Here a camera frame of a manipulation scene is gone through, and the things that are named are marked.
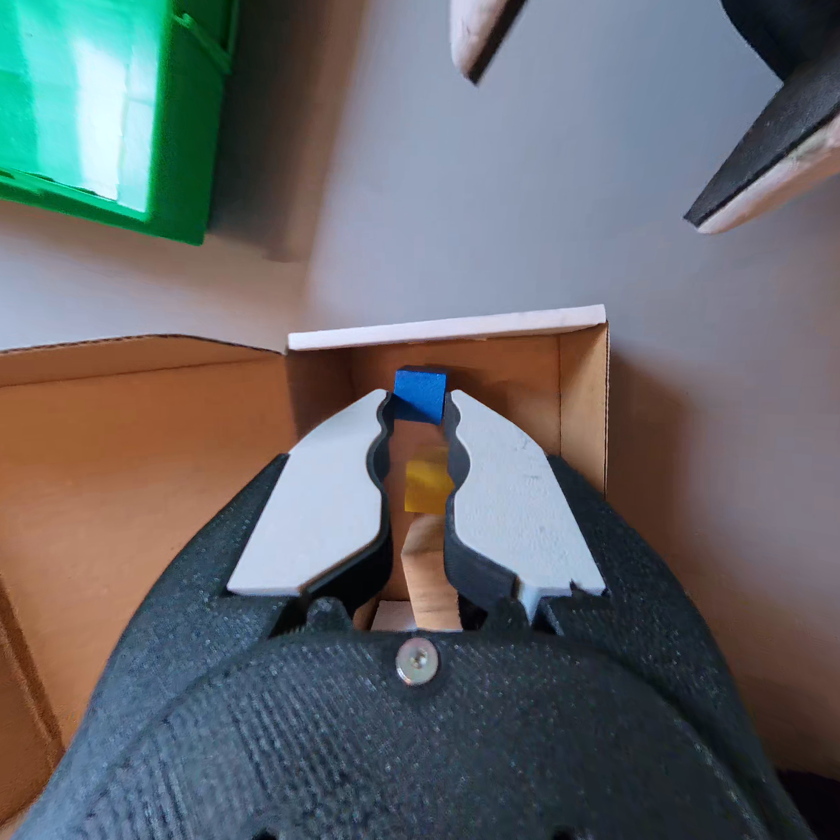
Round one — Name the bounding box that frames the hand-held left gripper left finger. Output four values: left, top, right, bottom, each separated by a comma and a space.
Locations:
226, 388, 395, 599

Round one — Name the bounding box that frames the plain wooden cube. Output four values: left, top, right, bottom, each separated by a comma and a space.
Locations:
399, 514, 464, 633

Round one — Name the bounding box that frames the blue cube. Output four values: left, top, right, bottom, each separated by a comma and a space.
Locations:
393, 365, 449, 427

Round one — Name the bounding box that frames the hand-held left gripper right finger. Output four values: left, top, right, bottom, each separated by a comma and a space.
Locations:
445, 389, 608, 625

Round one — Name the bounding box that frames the cardboard mailer box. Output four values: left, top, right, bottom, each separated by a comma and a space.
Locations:
0, 304, 611, 818

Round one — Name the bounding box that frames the green plastic bin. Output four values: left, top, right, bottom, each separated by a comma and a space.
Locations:
0, 0, 241, 248

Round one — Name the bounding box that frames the yellow cube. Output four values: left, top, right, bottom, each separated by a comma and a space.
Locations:
403, 446, 455, 515

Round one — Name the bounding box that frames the pale wooden cube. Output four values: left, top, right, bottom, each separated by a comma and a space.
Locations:
370, 600, 416, 633

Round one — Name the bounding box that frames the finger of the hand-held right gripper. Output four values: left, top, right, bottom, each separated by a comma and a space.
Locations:
449, 0, 530, 87
682, 60, 840, 236

